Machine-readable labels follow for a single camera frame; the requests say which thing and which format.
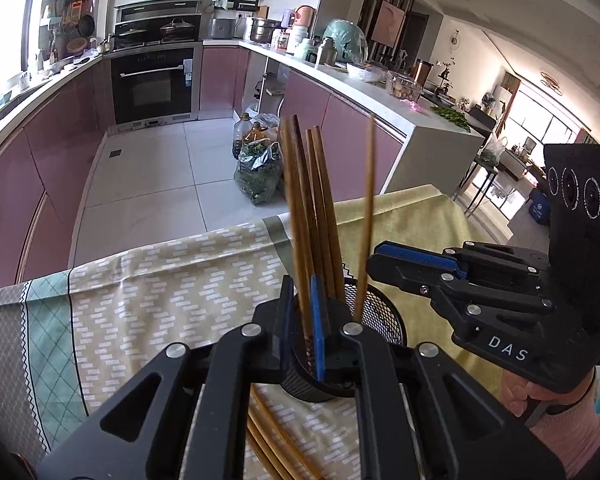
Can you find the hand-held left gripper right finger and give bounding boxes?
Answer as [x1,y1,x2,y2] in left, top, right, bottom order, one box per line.
[309,272,566,480]

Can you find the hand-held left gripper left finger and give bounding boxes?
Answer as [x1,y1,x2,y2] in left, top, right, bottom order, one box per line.
[37,275,296,480]

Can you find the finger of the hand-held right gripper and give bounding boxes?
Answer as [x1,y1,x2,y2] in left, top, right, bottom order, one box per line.
[375,240,552,281]
[366,254,557,322]

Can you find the black mesh utensil holder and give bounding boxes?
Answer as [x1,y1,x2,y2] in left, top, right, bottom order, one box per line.
[280,276,409,404]

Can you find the bunch of wooden chopsticks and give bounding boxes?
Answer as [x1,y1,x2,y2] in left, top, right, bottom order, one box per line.
[246,386,326,480]

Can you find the dark brown chopstick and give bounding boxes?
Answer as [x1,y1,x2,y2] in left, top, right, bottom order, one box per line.
[292,115,317,282]

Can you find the person's right hand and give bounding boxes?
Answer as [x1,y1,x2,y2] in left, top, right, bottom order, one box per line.
[498,367,597,414]

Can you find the black dining table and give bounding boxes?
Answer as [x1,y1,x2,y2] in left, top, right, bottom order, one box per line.
[452,107,506,219]

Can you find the patterned multicolour tablecloth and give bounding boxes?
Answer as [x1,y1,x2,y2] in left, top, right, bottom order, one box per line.
[0,184,511,480]

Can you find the green leafy vegetables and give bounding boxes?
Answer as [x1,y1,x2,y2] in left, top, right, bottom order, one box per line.
[430,104,471,134]

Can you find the bag of green vegetables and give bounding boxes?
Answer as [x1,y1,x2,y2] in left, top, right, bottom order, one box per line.
[234,141,285,206]

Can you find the pink peninsula cabinet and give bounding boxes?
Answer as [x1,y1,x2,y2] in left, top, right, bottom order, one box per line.
[200,40,486,211]

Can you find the clear food container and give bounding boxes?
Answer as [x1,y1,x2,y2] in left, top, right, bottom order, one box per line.
[386,71,424,104]

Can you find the round ceiling lamp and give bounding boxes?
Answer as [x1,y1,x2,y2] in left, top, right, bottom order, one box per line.
[540,71,564,96]

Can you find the brown tumbler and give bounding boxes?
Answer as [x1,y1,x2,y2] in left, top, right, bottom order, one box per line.
[412,58,434,86]

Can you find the white bowl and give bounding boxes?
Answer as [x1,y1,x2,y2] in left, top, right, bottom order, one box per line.
[346,61,386,84]

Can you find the amber oil bottle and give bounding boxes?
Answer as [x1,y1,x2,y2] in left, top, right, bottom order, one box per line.
[243,121,270,148]

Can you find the clear oil bottle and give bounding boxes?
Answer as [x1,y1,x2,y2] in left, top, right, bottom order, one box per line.
[232,114,255,160]

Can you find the dark thermos bottle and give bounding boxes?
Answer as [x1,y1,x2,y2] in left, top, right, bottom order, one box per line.
[314,36,336,67]

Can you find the steel stockpot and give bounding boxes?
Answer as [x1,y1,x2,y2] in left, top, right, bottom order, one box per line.
[250,16,281,44]

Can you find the black integrated stove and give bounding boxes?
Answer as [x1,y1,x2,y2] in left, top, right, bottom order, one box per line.
[110,0,204,129]

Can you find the pink cabinet run with sink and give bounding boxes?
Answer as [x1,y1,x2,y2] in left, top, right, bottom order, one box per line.
[0,50,114,294]

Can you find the pink wall art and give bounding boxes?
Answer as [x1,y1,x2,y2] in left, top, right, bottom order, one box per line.
[370,0,406,47]

